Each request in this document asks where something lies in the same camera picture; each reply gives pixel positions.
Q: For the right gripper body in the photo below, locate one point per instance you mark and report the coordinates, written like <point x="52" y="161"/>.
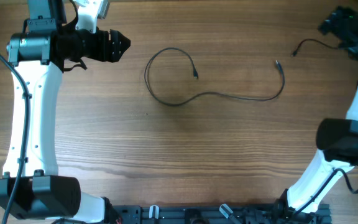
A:
<point x="331" y="23"/>

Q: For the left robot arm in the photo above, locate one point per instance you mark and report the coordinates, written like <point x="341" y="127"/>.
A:
<point x="31" y="187"/>

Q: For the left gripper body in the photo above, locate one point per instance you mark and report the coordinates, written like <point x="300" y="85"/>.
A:
<point x="94" y="46"/>

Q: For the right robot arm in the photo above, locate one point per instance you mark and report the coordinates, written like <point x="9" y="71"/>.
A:
<point x="336" y="141"/>

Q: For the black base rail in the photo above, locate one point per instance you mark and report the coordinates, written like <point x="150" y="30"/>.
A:
<point x="258" y="214"/>

